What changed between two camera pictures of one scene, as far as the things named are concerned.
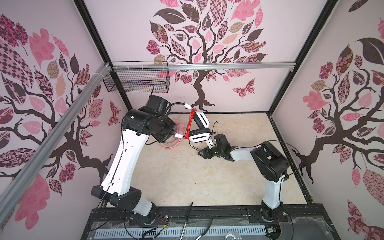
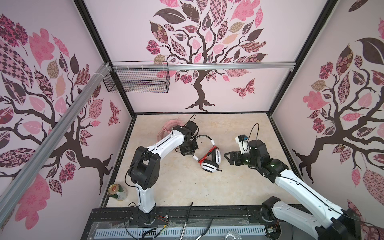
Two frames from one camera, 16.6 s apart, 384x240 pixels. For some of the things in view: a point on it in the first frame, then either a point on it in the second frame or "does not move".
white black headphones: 203,134 → 210,160
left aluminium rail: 15,191 does not move
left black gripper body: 163,128 → 187,148
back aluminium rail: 158,66 does not move
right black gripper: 206,152 → 237,154
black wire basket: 138,77 does not move
